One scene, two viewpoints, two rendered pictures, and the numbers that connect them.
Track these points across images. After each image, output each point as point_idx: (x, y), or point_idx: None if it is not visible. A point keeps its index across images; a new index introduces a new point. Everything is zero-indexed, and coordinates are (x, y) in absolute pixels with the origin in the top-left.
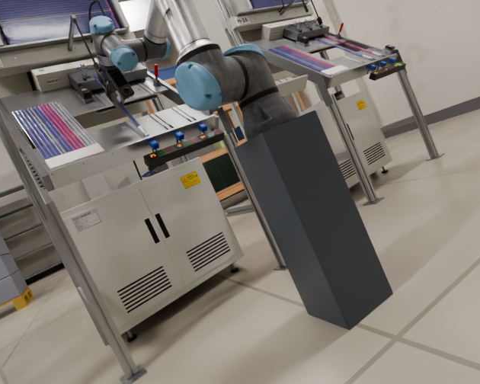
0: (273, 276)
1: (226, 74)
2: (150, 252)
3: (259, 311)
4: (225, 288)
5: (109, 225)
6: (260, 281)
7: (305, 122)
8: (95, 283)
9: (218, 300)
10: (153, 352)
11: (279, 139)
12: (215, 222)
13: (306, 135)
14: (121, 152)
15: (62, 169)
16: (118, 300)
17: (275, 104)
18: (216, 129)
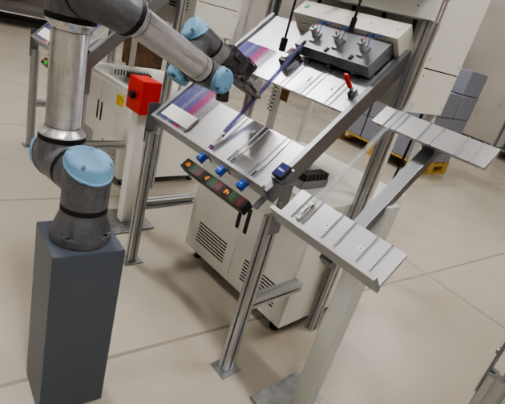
0: (208, 353)
1: (39, 163)
2: (228, 226)
3: (137, 330)
4: (229, 315)
5: (223, 179)
6: (208, 341)
7: (47, 255)
8: (195, 202)
9: (204, 308)
10: (154, 268)
11: (38, 239)
12: (280, 273)
13: (45, 262)
14: (187, 140)
15: (158, 119)
16: (197, 226)
17: (56, 218)
18: (262, 199)
